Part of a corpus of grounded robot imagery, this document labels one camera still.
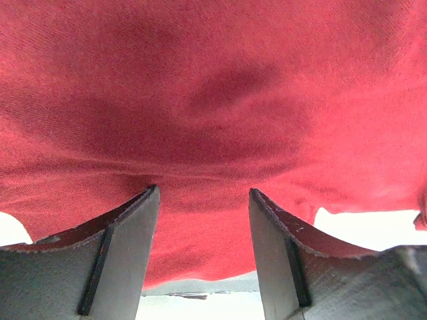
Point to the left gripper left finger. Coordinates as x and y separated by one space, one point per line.
95 270

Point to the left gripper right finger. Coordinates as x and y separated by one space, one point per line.
305 273

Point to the dark red t-shirt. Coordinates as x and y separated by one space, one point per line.
320 104

